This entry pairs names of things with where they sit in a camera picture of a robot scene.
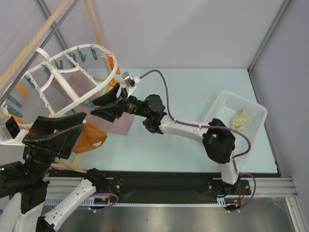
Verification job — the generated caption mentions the wooden drying rack frame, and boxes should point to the wooden drying rack frame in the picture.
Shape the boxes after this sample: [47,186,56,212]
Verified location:
[0,0,126,174]

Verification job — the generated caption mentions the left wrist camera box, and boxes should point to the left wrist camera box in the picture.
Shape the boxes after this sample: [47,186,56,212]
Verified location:
[0,116,29,146]

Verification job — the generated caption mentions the white round clip hanger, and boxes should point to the white round clip hanger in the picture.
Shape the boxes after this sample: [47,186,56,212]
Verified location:
[0,43,119,126]

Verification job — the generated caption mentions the white plastic basket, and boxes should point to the white plastic basket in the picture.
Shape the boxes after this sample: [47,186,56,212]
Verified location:
[204,91,267,151]

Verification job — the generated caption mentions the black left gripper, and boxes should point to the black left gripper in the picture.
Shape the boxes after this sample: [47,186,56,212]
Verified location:
[25,110,88,180]

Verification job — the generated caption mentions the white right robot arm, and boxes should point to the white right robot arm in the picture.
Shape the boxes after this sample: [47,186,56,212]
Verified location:
[91,85,240,194]

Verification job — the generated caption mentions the pink cloth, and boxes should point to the pink cloth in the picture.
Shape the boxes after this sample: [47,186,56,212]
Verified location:
[45,72,136,136]

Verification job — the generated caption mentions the cream sock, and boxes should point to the cream sock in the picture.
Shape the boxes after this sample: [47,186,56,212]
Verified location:
[231,109,250,131]

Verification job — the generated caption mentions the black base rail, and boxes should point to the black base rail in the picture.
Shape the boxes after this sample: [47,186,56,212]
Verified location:
[79,170,251,205]

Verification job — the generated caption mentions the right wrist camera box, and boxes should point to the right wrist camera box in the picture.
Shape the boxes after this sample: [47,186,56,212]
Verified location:
[121,72,140,96]

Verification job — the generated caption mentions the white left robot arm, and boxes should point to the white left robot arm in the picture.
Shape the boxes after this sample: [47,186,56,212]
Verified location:
[0,113,119,232]

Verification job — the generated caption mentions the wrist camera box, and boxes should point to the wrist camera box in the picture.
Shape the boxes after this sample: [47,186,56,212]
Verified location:
[0,116,29,146]
[121,72,140,96]

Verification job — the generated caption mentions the orange sock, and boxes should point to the orange sock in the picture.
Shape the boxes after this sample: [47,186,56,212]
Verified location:
[73,121,108,154]

